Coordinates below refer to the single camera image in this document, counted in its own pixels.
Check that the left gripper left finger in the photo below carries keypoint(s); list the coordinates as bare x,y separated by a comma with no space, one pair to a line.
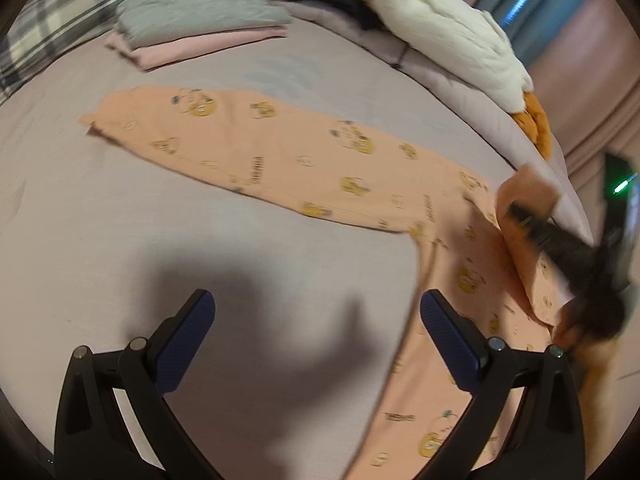
91,438

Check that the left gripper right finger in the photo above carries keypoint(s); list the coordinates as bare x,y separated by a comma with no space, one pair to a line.
545,439

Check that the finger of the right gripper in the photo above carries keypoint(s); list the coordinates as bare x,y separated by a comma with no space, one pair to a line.
565,249

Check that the orange cartoon print pajama pants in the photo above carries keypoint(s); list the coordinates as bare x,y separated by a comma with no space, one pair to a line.
325,234

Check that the person's right hand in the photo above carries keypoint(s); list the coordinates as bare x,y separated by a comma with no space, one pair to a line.
591,359

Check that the mauve rolled duvet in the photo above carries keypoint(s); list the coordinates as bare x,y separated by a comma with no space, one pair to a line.
488,121

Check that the pink curtain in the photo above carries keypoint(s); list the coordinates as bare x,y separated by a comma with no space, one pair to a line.
587,80

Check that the white goose plush toy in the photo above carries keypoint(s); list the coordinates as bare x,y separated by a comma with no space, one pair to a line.
471,45

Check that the folded pink garment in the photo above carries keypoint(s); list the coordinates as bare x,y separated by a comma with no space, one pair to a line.
175,51

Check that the folded grey garment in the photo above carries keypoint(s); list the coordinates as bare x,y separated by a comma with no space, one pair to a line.
145,23

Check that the plaid pillow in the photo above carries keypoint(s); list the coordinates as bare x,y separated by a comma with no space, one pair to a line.
45,30

